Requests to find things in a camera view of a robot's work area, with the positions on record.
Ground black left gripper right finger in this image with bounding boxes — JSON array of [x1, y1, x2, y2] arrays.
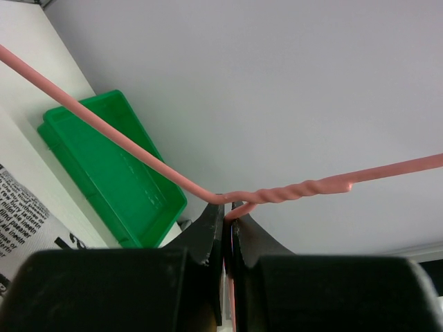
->
[[231, 215, 442, 331]]

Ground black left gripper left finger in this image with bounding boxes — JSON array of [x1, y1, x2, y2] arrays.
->
[[1, 204, 224, 331]]

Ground pink wire hanger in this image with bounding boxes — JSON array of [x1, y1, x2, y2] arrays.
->
[[1, 48, 442, 331]]

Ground newsprint pattern trousers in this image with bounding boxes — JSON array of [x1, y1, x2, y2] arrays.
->
[[1, 167, 87, 297]]

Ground green plastic bin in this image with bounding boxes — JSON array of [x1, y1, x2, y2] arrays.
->
[[37, 107, 187, 248]]

